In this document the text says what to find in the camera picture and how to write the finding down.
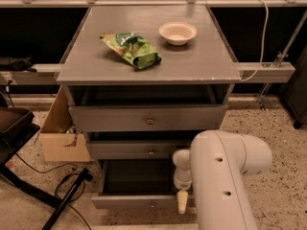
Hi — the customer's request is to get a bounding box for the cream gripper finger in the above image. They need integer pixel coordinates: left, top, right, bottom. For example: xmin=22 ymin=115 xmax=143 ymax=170
xmin=177 ymin=190 xmax=188 ymax=215

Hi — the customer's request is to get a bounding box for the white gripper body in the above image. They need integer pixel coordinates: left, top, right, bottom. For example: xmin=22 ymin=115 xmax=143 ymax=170
xmin=174 ymin=168 xmax=192 ymax=191

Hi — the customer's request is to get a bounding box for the grey bottom drawer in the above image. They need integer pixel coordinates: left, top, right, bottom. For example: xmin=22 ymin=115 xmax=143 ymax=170
xmin=91 ymin=158 xmax=196 ymax=210

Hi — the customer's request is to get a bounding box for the grey drawer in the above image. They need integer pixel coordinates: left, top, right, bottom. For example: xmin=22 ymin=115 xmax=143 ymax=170
xmin=91 ymin=158 xmax=196 ymax=210
xmin=69 ymin=104 xmax=226 ymax=132
xmin=86 ymin=140 xmax=192 ymax=159

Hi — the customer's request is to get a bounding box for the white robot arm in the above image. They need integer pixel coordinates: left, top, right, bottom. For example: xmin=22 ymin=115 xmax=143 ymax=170
xmin=173 ymin=130 xmax=272 ymax=230

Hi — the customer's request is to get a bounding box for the grey middle drawer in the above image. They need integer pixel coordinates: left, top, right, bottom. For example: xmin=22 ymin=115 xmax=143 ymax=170
xmin=86 ymin=140 xmax=192 ymax=159

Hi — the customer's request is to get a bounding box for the grey top drawer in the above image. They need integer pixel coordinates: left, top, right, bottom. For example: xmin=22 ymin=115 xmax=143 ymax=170
xmin=69 ymin=104 xmax=226 ymax=132

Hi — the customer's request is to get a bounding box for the grey drawer cabinet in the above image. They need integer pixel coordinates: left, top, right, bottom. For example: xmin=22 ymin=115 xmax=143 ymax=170
xmin=58 ymin=5 xmax=240 ymax=208

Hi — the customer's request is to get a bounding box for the cardboard box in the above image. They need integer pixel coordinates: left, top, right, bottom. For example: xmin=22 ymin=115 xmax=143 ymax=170
xmin=39 ymin=87 xmax=91 ymax=162

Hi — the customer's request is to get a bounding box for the green snack bag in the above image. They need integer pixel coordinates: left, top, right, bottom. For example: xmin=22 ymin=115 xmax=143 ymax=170
xmin=100 ymin=33 xmax=161 ymax=70

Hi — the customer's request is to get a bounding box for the black cabinet at right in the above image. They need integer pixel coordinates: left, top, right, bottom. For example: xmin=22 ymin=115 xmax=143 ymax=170
xmin=281 ymin=46 xmax=307 ymax=129

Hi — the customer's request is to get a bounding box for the white paper bowl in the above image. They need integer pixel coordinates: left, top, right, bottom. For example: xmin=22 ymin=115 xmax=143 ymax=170
xmin=159 ymin=22 xmax=197 ymax=46

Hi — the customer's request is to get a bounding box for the black chair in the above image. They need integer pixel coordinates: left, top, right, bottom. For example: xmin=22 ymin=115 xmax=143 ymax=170
xmin=0 ymin=107 xmax=92 ymax=230

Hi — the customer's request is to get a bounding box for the white hanging cable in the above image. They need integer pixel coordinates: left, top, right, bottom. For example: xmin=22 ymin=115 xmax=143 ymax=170
xmin=239 ymin=0 xmax=270 ymax=82

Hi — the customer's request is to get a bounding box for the black floor cable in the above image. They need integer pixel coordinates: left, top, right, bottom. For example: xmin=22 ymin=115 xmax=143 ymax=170
xmin=14 ymin=151 xmax=93 ymax=230

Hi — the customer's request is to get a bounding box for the metal frame railing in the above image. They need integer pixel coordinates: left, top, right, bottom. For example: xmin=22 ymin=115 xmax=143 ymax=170
xmin=1 ymin=0 xmax=293 ymax=106

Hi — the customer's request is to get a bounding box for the black bag on rail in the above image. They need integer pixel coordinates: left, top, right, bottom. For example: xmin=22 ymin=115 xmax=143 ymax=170
xmin=0 ymin=57 xmax=35 ymax=72

